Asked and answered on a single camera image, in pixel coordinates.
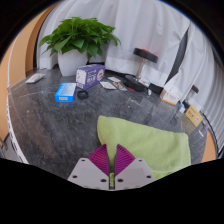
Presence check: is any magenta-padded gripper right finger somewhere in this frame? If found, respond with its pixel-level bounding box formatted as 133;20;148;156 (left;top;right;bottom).
114;143;157;191

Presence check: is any blue flat box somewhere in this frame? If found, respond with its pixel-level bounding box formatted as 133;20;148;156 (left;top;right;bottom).
54;82;78;103

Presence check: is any small black round lid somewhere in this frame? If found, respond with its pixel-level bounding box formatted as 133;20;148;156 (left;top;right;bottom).
77;89;90;100

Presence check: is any white card packet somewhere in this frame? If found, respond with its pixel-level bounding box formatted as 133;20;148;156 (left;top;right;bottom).
107;76;122;83
99;81;118;91

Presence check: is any white flat packet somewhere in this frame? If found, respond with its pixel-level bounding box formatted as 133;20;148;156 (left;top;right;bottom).
25;73;46;84

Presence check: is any white packet on stool base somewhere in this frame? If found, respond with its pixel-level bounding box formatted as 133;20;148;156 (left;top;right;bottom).
138;78;151;88

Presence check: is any dark printed card packet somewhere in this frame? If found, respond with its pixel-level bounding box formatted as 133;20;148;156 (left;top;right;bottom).
112;81;128;92

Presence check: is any light green towel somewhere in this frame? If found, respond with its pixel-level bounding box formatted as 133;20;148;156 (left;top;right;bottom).
96;115;192;181

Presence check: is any purple cardboard box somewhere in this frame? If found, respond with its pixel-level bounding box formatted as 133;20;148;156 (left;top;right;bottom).
75;63;106;91

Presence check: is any white pleated curtain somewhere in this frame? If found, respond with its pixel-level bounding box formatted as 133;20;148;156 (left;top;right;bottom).
199;63;224;155

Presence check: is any white and orange box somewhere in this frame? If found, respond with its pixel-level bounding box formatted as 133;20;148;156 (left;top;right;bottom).
159;83;184;107

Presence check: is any green plant in white pot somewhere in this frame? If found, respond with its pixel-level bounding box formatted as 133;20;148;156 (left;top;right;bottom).
38;16;122;77

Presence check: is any yellow box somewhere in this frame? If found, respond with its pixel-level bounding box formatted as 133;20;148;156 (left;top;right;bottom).
185;105;204;128

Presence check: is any small blue and white box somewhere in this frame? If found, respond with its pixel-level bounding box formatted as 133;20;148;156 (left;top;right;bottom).
178;103;187;115

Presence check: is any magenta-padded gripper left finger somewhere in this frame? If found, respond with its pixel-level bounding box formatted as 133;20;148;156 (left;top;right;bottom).
67;143;111;191

